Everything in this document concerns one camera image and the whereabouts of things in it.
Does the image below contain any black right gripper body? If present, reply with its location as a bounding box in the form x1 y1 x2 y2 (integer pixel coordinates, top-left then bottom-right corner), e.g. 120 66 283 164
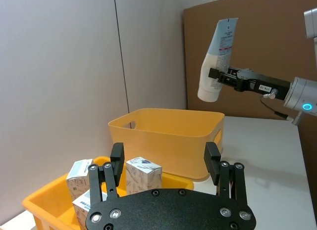
244 73 292 101

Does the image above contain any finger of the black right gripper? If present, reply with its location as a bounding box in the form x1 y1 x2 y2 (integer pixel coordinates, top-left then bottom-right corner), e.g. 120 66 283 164
208 67 248 92
227 66 259 80

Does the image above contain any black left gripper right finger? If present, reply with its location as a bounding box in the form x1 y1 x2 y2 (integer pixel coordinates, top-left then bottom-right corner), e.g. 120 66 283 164
204 141 249 206

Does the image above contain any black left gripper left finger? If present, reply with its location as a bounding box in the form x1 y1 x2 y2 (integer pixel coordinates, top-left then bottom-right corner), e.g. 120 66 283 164
88 142 125 209

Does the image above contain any white squeeze tube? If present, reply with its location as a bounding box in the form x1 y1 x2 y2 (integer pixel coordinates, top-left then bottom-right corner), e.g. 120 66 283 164
197 17 239 103

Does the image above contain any white patterned carton box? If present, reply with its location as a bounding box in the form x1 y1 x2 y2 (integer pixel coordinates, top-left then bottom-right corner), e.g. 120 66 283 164
66 159 93 204
72 189 109 228
125 156 163 197

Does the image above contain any brown cardboard panel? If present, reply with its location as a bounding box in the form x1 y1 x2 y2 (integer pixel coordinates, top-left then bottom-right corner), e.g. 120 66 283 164
183 0 317 121

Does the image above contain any tall yellow plastic bin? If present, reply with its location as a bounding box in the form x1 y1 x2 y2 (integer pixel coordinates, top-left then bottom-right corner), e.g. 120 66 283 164
107 108 226 183

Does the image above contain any shallow yellow plastic bin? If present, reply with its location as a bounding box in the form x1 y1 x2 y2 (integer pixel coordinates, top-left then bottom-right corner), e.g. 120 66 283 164
22 156 194 230

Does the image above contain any thin dark gripper cable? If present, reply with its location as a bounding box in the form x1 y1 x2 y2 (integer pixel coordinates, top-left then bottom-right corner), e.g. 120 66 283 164
259 91 296 122

